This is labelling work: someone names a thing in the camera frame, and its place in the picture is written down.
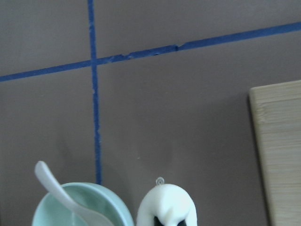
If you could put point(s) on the white steamed bun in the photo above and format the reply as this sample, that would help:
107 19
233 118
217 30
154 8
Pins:
166 205

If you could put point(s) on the bamboo cutting board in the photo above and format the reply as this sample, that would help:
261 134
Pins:
276 111

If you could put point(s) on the white ceramic spoon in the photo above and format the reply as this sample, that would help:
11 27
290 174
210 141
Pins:
50 183

